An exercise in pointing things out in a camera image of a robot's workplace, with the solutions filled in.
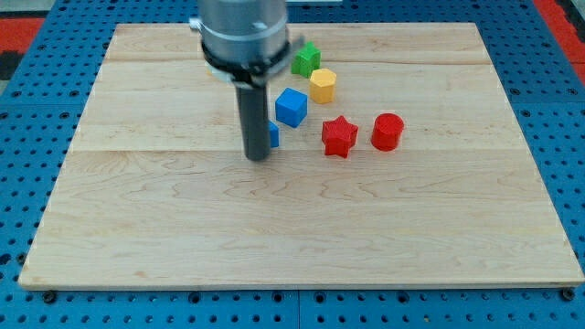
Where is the red star block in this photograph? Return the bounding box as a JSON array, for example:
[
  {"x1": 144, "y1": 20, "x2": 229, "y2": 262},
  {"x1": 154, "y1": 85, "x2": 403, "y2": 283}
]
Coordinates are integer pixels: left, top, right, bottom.
[{"x1": 321, "y1": 115, "x2": 358, "y2": 158}]

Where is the yellow hexagon block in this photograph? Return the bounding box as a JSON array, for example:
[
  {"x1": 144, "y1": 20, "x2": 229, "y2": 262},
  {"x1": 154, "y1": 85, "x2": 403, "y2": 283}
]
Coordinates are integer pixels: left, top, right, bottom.
[{"x1": 309, "y1": 69, "x2": 336, "y2": 104}]

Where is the red cylinder block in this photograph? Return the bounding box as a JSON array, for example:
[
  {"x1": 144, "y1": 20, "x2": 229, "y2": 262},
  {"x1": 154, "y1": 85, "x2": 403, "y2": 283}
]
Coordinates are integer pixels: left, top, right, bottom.
[{"x1": 370, "y1": 113, "x2": 405, "y2": 152}]

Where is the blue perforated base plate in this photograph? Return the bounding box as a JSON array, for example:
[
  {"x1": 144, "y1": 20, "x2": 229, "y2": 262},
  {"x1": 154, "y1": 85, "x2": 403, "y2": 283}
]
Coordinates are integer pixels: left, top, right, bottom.
[{"x1": 1, "y1": 0, "x2": 584, "y2": 328}]

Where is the blue block behind rod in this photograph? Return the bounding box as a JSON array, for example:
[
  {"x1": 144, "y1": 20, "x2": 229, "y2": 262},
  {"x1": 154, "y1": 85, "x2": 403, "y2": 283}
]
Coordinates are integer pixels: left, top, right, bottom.
[{"x1": 269, "y1": 121, "x2": 280, "y2": 148}]

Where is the blue cube block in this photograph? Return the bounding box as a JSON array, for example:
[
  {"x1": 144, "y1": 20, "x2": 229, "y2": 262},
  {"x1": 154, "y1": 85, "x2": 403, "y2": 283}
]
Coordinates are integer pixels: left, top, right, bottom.
[{"x1": 275, "y1": 88, "x2": 308, "y2": 128}]

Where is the wooden board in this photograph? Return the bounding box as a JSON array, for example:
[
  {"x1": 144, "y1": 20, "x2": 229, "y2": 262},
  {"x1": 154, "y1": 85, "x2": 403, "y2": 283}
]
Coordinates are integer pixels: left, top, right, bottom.
[{"x1": 18, "y1": 23, "x2": 584, "y2": 291}]

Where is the green star block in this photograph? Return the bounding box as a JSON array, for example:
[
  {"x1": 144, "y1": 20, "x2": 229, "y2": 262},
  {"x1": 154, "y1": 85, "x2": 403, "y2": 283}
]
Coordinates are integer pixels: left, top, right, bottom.
[{"x1": 291, "y1": 41, "x2": 321, "y2": 79}]

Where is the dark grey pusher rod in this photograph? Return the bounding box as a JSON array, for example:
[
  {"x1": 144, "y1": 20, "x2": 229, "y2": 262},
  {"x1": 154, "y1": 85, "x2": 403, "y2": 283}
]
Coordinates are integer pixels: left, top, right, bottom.
[{"x1": 236, "y1": 87, "x2": 271, "y2": 162}]

